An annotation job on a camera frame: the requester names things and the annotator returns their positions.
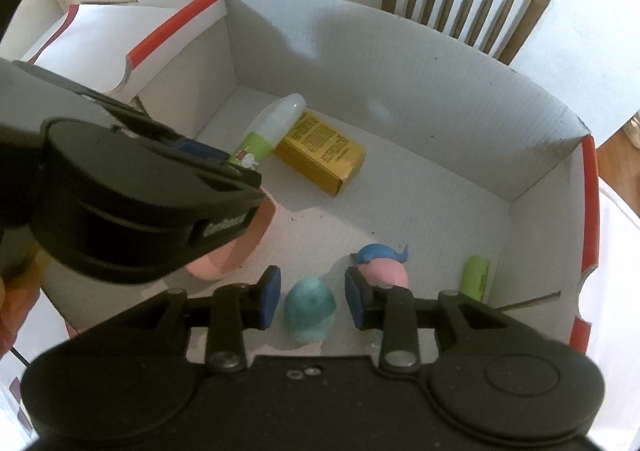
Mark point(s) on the teal fuzzy ball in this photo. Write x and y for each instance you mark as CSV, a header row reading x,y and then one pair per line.
x,y
310,306

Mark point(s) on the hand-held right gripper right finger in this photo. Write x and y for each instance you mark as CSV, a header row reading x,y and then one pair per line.
x,y
355,298

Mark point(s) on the doll with pink head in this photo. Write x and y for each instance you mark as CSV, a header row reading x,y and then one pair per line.
x,y
385,273

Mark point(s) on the green plastic bar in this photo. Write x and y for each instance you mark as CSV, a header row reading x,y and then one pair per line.
x,y
475,276

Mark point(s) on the white bottle with green label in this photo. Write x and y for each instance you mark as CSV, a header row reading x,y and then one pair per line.
x,y
270,126

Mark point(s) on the red cardboard box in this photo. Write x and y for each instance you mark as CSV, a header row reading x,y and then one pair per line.
x,y
425,131

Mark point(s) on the person's left hand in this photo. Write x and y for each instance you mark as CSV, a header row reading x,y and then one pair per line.
x,y
15,311

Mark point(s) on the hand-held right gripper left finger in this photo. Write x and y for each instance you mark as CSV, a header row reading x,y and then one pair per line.
x,y
270,296

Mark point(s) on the pink disc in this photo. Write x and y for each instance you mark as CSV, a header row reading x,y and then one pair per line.
x,y
250,241

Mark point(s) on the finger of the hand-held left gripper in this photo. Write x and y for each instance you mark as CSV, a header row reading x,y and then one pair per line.
x,y
247,180
200,149

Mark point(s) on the small yellow box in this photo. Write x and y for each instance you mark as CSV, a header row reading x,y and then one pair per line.
x,y
320,151

